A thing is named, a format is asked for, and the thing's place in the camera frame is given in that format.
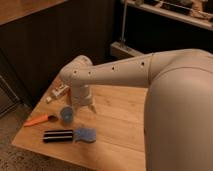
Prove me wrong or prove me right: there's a black striped box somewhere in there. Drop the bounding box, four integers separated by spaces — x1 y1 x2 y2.
43 130 74 143

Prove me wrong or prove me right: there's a metal shelf rack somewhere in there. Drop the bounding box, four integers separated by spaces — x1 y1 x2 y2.
110 0 213 59

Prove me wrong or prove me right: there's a white tube package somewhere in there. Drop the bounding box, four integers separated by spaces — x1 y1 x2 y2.
52 84 69 98

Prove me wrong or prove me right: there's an orange handled tool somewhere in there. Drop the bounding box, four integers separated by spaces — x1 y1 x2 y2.
24 114 58 127

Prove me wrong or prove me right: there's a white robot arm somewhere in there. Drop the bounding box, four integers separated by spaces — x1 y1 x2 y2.
60 49 213 171

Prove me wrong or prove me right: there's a blue cloth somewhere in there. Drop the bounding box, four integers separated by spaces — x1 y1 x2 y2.
74 127 96 143

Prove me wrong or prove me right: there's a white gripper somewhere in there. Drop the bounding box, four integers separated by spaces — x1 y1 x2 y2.
70 85 97 114

